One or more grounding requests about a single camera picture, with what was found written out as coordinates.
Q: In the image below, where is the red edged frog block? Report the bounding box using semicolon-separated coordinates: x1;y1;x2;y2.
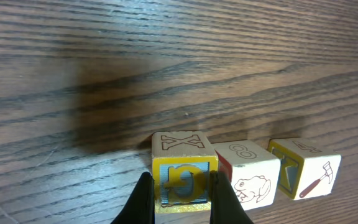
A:
213;140;280;210

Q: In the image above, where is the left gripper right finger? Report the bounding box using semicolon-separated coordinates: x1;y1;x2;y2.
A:
209;171;254;224

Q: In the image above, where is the yellow G letter block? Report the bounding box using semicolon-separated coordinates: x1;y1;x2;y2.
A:
152;131;218;213

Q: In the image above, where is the hammer picture wooden block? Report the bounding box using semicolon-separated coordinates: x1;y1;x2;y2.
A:
268;138;342;200

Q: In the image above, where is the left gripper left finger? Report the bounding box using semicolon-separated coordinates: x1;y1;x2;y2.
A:
111;172;155;224

